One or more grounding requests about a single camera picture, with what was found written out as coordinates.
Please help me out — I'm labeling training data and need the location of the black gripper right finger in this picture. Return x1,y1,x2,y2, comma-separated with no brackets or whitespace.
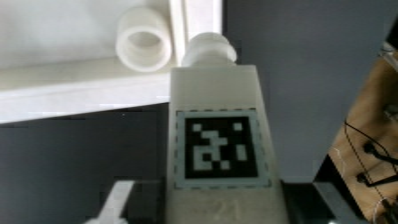
314,182,362,224

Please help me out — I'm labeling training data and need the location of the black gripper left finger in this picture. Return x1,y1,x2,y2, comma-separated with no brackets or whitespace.
83,180,135,224

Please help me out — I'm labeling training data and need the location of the white table leg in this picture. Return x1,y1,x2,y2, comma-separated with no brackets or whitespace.
165,33,289,224

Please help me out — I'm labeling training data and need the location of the white square tabletop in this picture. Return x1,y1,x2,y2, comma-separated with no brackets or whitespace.
0,0,222,124

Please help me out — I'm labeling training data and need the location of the wooden side table with cables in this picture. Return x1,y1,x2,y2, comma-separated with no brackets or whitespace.
329,43,398,224

